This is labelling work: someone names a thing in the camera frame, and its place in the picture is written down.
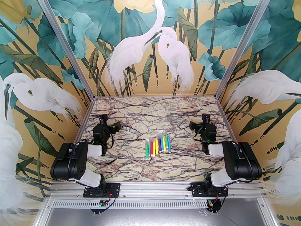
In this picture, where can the clear plastic wrapper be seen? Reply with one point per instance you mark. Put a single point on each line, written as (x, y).
(160, 133)

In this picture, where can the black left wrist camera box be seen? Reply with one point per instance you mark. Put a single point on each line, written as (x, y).
(103, 119)

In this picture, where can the perforated metal strip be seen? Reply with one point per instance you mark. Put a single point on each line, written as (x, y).
(152, 204)

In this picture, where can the grey metal sheet panel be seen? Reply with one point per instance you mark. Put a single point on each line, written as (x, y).
(152, 218)

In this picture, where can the aluminium back table rail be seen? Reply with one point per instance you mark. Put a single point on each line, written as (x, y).
(155, 96)

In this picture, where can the thin green marker pen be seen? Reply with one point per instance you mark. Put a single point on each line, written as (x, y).
(149, 148)

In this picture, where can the thick green marker pen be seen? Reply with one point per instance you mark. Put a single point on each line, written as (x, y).
(147, 151)

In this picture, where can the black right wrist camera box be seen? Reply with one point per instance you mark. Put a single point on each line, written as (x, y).
(205, 118)

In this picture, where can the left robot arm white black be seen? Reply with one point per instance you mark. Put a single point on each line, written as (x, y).
(70, 161)

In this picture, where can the small board yellow connector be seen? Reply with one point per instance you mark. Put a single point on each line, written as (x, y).
(211, 204)

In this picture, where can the wide aluminium base rail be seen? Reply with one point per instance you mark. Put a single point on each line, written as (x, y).
(152, 189)

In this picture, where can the pink marker pen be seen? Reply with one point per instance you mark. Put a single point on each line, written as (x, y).
(152, 148)

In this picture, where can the clear acrylic board bracket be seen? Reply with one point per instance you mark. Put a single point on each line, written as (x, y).
(217, 208)
(95, 209)

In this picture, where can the aluminium frame post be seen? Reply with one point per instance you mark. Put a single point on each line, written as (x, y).
(64, 41)
(245, 41)

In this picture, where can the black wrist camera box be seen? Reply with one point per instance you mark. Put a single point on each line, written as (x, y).
(103, 119)
(205, 118)

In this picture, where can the small green circuit board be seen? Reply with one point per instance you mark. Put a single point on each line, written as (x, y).
(102, 204)

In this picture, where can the aluminium side table rail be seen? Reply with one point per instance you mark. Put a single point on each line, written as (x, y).
(77, 135)
(226, 116)

